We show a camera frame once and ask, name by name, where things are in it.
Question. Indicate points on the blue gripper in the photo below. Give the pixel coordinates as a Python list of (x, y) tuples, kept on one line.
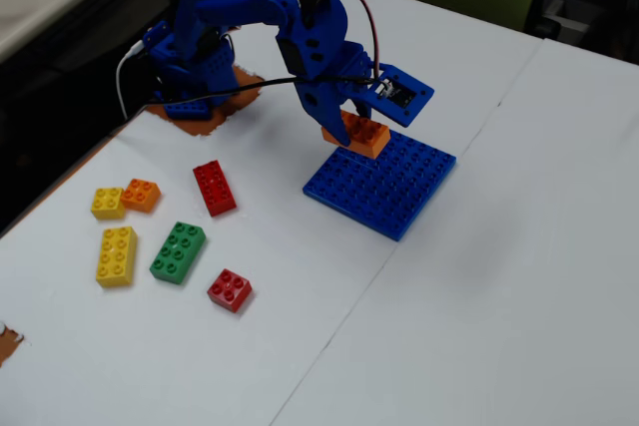
[(318, 99)]

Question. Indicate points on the orange 2x4 brick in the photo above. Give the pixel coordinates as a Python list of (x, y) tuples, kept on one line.
[(367, 139)]

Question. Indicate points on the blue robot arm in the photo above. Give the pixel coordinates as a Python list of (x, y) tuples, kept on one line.
[(209, 7)]

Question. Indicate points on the blue 8x8 studded baseplate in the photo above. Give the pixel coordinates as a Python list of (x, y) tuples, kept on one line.
[(379, 191)]

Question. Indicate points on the large brown tape patch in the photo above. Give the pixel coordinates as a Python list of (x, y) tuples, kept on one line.
[(234, 106)]

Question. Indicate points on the red 2x4 brick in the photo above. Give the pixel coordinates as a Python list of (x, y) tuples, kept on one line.
[(214, 189)]

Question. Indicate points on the red 2x2 brick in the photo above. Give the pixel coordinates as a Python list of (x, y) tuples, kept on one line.
[(229, 290)]

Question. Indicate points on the green 2x4 brick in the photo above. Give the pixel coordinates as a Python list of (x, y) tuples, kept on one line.
[(177, 252)]

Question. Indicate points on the orange 2x2 brick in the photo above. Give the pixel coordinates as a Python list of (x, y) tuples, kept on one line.
[(141, 195)]

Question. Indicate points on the yellow 2x2 brick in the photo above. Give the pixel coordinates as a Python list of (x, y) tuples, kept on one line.
[(107, 204)]

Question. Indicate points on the yellow 2x4 brick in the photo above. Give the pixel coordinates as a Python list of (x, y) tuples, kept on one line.
[(116, 256)]

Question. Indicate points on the small brown tape patch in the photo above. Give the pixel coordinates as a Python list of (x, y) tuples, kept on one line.
[(7, 346)]

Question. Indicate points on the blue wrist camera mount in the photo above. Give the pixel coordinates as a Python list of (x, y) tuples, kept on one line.
[(404, 94)]

